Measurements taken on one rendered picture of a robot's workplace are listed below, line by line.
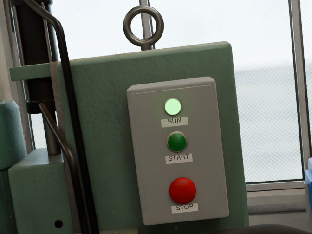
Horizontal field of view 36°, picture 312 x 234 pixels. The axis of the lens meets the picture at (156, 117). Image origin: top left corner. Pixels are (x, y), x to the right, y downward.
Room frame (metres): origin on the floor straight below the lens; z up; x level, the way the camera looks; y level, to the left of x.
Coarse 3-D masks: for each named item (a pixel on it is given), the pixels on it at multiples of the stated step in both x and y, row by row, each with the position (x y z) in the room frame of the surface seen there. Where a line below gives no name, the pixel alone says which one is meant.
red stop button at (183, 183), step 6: (174, 180) 0.53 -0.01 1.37; (180, 180) 0.52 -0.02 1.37; (186, 180) 0.52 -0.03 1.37; (174, 186) 0.52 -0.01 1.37; (180, 186) 0.52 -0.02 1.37; (186, 186) 0.52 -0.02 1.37; (192, 186) 0.52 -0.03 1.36; (174, 192) 0.52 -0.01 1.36; (180, 192) 0.52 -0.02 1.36; (186, 192) 0.52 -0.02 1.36; (192, 192) 0.52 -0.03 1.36; (174, 198) 0.52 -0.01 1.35; (180, 198) 0.52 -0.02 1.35; (186, 198) 0.52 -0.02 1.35; (192, 198) 0.52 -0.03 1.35
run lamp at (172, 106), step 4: (168, 100) 0.53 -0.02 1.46; (172, 100) 0.53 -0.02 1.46; (176, 100) 0.53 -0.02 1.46; (164, 104) 0.53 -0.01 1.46; (168, 104) 0.53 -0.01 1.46; (172, 104) 0.53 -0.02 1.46; (176, 104) 0.52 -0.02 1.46; (180, 104) 0.53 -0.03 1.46; (164, 108) 0.53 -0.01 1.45; (168, 108) 0.53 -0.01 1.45; (172, 108) 0.52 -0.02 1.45; (176, 108) 0.52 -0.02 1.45; (180, 108) 0.53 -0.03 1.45; (168, 112) 0.53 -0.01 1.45; (172, 112) 0.53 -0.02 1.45; (176, 112) 0.53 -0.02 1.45
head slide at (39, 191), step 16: (48, 128) 0.70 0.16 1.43; (48, 144) 0.70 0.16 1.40; (32, 160) 0.68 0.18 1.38; (48, 160) 0.67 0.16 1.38; (16, 176) 0.64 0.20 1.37; (32, 176) 0.64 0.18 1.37; (48, 176) 0.64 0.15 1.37; (64, 176) 0.64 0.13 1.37; (16, 192) 0.64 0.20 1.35; (32, 192) 0.64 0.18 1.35; (48, 192) 0.64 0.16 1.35; (64, 192) 0.64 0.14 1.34; (16, 208) 0.64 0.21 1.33; (32, 208) 0.64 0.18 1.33; (48, 208) 0.64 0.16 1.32; (64, 208) 0.64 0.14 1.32; (32, 224) 0.64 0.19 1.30; (48, 224) 0.64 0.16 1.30; (64, 224) 0.64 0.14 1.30
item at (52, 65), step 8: (56, 64) 0.63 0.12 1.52; (56, 72) 0.63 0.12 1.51; (56, 80) 0.63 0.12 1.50; (56, 88) 0.63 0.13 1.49; (56, 96) 0.63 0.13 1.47; (56, 104) 0.63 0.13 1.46; (56, 112) 0.64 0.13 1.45; (64, 128) 0.63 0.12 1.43; (64, 136) 0.63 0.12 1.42; (64, 160) 0.63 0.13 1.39; (72, 192) 0.63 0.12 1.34; (72, 200) 0.63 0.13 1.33; (72, 208) 0.63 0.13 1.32; (72, 216) 0.63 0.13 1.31
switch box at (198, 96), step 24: (144, 96) 0.53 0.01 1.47; (168, 96) 0.53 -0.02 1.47; (192, 96) 0.53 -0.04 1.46; (216, 96) 0.53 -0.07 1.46; (144, 120) 0.53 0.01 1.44; (192, 120) 0.53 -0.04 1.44; (216, 120) 0.53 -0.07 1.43; (144, 144) 0.53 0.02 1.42; (192, 144) 0.53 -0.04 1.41; (216, 144) 0.53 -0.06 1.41; (144, 168) 0.53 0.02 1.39; (168, 168) 0.53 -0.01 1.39; (192, 168) 0.53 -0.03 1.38; (216, 168) 0.53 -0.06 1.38; (144, 192) 0.53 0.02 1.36; (168, 192) 0.53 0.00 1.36; (216, 192) 0.53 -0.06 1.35; (144, 216) 0.54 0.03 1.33; (168, 216) 0.53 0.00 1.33; (192, 216) 0.53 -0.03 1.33; (216, 216) 0.53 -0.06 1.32
